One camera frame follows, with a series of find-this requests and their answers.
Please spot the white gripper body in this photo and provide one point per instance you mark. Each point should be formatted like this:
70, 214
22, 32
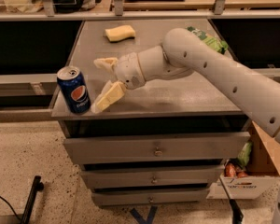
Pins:
128, 69

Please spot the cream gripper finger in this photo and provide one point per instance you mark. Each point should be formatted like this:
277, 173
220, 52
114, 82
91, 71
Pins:
111, 92
107, 64

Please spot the blue pepsi can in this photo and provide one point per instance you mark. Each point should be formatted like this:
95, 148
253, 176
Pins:
74, 90

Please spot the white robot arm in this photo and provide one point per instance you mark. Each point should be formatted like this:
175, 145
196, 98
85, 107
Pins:
180, 54

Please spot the yellow sponge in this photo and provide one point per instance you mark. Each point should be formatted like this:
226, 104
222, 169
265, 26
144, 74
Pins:
120, 33

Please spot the grey metal railing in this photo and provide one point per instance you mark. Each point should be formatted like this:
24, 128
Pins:
45, 10

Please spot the grey drawer cabinet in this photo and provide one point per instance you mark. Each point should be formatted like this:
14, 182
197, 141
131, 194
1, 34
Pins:
181, 106

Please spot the middle grey drawer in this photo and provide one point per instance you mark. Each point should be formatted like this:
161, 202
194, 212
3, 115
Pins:
151, 177

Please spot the grey drawer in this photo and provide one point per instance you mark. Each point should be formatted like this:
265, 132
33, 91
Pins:
151, 177
149, 196
168, 147

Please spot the bottom grey drawer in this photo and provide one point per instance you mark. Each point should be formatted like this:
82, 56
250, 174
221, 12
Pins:
149, 196

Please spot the black bar on floor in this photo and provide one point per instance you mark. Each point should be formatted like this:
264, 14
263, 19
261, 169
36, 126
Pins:
36, 187

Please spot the top grey drawer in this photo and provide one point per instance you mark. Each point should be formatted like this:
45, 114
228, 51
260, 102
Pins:
168, 147

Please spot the orange snack packs in box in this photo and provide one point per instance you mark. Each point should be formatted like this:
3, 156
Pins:
232, 170

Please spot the green snack bag in box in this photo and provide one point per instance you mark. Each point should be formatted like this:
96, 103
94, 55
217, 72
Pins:
244, 155

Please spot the cardboard box with snacks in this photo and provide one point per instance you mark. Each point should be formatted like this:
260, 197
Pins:
262, 171

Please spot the black tool handle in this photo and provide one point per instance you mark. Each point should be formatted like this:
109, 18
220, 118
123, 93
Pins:
237, 215

